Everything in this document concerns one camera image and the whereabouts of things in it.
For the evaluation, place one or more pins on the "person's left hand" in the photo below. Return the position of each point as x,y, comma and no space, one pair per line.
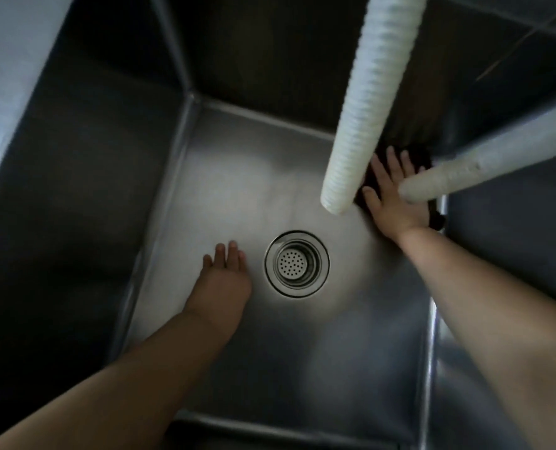
221,292

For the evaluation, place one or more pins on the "person's right little finger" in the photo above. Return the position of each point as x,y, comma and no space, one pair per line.
421,170

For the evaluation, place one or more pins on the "person's right forearm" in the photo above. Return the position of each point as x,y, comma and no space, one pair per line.
493,332

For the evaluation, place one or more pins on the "person's left little finger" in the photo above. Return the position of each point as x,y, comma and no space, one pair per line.
207,263

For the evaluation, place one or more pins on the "person's right middle finger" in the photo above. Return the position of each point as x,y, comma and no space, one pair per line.
394,164

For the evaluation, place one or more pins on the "person's right thumb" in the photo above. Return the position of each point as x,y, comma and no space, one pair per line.
372,197

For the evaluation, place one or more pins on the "person's right hand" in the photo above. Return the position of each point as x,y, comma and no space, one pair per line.
395,210

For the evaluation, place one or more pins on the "person's left middle finger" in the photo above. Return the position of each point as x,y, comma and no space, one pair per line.
232,255

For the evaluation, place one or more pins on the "person's left forearm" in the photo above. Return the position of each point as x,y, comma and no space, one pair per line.
118,388

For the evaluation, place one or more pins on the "stainless steel sink basin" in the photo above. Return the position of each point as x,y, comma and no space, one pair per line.
259,182

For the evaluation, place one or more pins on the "dark cleaning cloth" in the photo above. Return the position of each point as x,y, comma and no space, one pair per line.
421,156

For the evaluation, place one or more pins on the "metal sink drain strainer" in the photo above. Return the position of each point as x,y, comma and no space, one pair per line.
297,264

